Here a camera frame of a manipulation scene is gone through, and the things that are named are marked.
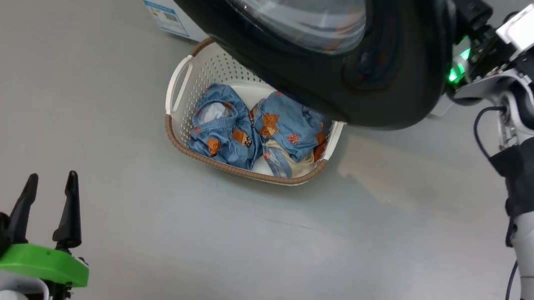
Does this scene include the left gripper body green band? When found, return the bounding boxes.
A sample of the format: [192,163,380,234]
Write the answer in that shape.
[0,239,92,300]

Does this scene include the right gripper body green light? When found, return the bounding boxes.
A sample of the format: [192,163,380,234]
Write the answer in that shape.
[444,23,525,105]

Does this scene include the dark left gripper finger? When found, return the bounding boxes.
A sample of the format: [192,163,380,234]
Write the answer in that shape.
[5,171,39,246]
[51,169,90,253]

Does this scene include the dark round washer door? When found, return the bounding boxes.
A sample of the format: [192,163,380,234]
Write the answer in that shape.
[116,0,461,137]

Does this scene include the denim shorts with elastic waist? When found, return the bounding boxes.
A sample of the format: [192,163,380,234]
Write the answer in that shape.
[185,80,270,172]

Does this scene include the denim garment with orange patches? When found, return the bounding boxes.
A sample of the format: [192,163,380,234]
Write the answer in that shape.
[244,88,336,184]

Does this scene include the cream perforated laundry basket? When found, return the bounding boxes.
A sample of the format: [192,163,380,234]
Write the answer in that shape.
[157,34,355,193]

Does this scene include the blue energy label sticker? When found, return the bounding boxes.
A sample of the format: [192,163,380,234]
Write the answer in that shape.
[140,0,194,39]

